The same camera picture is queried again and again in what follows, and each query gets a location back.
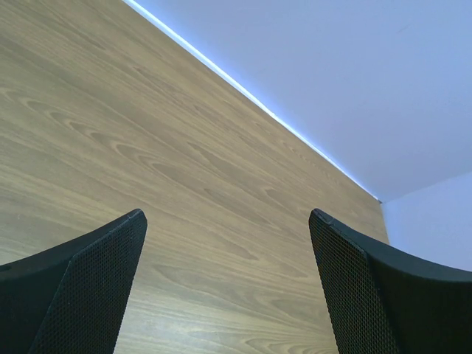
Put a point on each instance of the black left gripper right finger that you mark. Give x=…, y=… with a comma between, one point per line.
x=383, y=300

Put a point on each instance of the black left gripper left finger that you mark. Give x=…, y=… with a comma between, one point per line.
x=71, y=298

